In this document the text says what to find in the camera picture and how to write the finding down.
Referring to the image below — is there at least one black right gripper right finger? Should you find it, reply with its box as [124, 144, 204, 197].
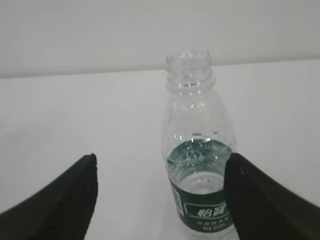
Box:
[223, 153, 320, 240]

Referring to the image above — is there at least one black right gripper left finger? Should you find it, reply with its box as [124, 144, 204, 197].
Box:
[0, 153, 98, 240]

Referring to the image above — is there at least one clear plastic water bottle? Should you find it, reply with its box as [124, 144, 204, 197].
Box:
[161, 49, 238, 240]

